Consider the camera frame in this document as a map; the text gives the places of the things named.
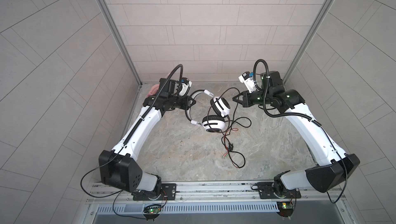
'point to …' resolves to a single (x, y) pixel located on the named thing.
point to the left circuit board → (152, 211)
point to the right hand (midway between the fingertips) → (233, 98)
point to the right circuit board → (285, 208)
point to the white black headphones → (212, 123)
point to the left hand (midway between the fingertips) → (198, 99)
